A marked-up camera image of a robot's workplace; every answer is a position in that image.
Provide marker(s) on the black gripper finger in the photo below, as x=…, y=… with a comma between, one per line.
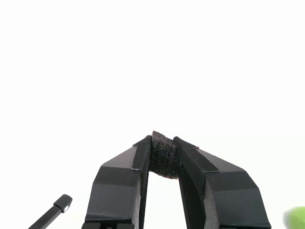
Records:
x=116, y=186
x=221, y=190

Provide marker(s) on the green ball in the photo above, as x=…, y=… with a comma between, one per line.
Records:
x=295, y=217

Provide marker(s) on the small black box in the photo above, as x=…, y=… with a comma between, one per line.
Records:
x=164, y=155

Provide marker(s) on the black bar with silver screw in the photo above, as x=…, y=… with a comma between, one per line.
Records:
x=51, y=213

